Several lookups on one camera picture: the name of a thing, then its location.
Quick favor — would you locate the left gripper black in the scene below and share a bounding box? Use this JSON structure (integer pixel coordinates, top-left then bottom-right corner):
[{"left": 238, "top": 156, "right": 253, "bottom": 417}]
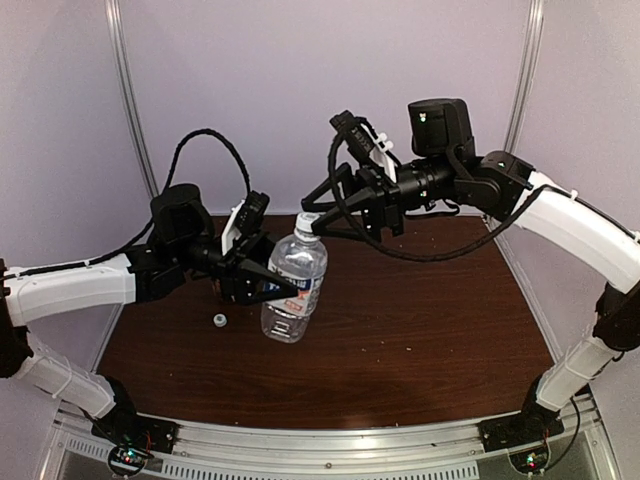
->
[{"left": 172, "top": 227, "right": 312, "bottom": 305}]

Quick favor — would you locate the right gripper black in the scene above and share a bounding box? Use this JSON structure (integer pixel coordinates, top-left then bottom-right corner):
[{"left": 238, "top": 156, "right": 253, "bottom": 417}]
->
[{"left": 301, "top": 150, "right": 459, "bottom": 242}]

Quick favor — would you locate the clear water bottle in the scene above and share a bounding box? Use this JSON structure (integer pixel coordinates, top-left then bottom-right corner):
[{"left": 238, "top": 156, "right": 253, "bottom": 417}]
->
[{"left": 259, "top": 212, "right": 329, "bottom": 345}]

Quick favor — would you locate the white water bottle cap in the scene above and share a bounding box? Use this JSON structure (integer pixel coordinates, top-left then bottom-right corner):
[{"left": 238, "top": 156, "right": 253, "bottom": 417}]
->
[{"left": 295, "top": 212, "right": 320, "bottom": 236}]

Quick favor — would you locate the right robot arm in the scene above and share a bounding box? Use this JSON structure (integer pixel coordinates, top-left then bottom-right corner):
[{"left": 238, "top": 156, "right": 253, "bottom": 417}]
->
[{"left": 301, "top": 98, "right": 639, "bottom": 442}]

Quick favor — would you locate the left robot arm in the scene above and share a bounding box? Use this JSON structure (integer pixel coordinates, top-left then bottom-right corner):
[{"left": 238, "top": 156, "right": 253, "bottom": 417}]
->
[{"left": 1, "top": 183, "right": 299, "bottom": 444}]

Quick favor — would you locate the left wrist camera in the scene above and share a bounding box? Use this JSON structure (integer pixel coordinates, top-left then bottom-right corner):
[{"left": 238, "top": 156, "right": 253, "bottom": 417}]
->
[{"left": 220, "top": 191, "right": 270, "bottom": 255}]

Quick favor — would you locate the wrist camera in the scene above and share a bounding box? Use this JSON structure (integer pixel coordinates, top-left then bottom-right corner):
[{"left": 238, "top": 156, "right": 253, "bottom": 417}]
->
[
  {"left": 329, "top": 110, "right": 401, "bottom": 184},
  {"left": 220, "top": 191, "right": 270, "bottom": 255}
]

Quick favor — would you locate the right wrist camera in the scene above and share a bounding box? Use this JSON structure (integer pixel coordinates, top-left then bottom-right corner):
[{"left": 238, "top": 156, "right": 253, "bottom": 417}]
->
[{"left": 329, "top": 110, "right": 401, "bottom": 184}]

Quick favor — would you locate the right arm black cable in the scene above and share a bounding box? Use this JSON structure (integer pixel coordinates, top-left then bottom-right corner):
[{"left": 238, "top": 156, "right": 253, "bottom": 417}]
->
[{"left": 325, "top": 139, "right": 551, "bottom": 263}]

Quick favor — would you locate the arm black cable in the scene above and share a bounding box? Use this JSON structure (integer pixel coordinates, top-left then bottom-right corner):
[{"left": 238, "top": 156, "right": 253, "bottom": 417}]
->
[
  {"left": 0, "top": 128, "right": 251, "bottom": 279},
  {"left": 325, "top": 139, "right": 551, "bottom": 263}
]

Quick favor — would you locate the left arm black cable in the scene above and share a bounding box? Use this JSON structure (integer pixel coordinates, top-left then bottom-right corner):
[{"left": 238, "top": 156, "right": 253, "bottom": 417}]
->
[{"left": 0, "top": 128, "right": 251, "bottom": 279}]

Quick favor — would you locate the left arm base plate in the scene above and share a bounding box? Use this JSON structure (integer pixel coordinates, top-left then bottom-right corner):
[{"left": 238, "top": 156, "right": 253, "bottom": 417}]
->
[{"left": 87, "top": 415, "right": 179, "bottom": 478}]

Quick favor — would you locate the right aluminium corner post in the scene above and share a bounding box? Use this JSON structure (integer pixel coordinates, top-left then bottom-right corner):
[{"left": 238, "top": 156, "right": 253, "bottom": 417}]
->
[{"left": 504, "top": 0, "right": 545, "bottom": 153}]

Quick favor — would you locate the aluminium corner post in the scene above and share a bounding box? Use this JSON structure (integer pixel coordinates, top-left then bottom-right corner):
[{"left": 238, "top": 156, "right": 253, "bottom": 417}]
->
[
  {"left": 504, "top": 0, "right": 545, "bottom": 153},
  {"left": 104, "top": 0, "right": 159, "bottom": 198}
]

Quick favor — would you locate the left aluminium corner post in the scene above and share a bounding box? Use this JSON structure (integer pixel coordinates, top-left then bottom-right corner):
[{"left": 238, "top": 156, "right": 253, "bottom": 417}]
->
[{"left": 104, "top": 0, "right": 159, "bottom": 198}]

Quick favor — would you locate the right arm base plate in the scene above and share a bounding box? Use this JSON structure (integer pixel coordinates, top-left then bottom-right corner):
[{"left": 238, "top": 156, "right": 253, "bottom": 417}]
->
[{"left": 478, "top": 413, "right": 565, "bottom": 476}]

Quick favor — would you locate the front aluminium rail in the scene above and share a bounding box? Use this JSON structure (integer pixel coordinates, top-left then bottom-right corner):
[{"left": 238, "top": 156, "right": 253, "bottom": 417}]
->
[{"left": 49, "top": 394, "right": 616, "bottom": 480}]

